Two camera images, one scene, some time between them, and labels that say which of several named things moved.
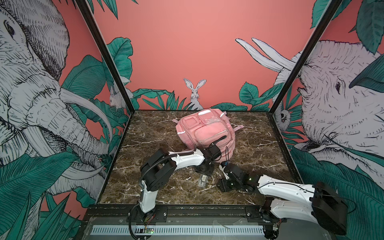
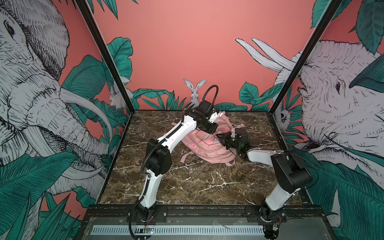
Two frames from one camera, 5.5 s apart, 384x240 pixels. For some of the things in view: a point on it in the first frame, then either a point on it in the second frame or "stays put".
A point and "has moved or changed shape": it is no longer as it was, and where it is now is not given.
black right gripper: [223, 184] -> [224, 140]
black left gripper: [210, 173] -> [215, 126]
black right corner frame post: [333, 8] stays put
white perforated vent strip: [124, 230] stays put
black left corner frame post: [85, 7] stays put
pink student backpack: [199, 128] has moved or changed shape
